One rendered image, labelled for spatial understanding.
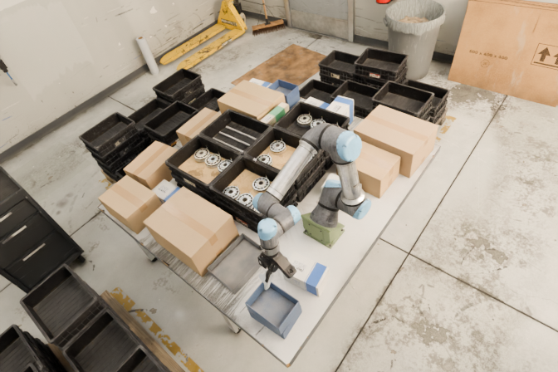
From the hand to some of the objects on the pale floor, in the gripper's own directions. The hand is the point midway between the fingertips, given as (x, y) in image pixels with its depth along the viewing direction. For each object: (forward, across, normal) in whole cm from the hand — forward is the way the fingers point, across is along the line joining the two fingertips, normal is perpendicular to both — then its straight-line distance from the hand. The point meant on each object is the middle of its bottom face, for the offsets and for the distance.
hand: (278, 278), depth 164 cm
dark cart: (+100, +62, -205) cm, 237 cm away
